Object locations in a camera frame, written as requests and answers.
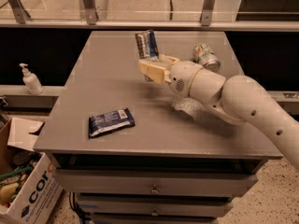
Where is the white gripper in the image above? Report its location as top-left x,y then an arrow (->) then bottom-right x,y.
138,54 -> 203,97

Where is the silver blue redbull can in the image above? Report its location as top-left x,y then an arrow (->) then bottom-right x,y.
135,30 -> 159,62

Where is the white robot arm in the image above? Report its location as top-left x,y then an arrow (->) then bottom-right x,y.
138,56 -> 299,169

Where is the dark blue snack packet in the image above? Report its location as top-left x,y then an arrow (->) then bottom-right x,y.
89,108 -> 135,139

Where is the grey drawer cabinet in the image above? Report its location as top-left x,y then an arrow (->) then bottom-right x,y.
35,31 -> 279,224

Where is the white pump dispenser bottle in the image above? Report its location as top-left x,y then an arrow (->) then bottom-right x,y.
20,63 -> 44,95

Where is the upper grey drawer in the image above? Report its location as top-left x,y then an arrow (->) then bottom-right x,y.
53,169 -> 257,197

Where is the grey drawer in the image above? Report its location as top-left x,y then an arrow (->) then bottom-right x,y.
53,169 -> 257,197
77,195 -> 233,217

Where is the lower grey drawer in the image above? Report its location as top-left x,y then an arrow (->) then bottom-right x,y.
77,195 -> 233,217

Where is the white cardboard box with lettering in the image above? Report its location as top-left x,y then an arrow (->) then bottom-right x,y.
0,118 -> 63,224

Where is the metal railing post right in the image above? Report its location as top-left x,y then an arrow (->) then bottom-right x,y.
201,0 -> 216,26

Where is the metal railing post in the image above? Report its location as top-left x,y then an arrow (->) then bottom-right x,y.
201,0 -> 216,26
83,0 -> 98,25
7,0 -> 31,24

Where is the metal railing post middle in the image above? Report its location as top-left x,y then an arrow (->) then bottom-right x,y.
83,0 -> 98,25

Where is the metal railing post left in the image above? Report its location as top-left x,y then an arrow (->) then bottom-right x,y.
7,0 -> 31,24

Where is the black cable under cabinet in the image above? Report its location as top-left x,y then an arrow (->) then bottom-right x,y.
68,192 -> 92,224

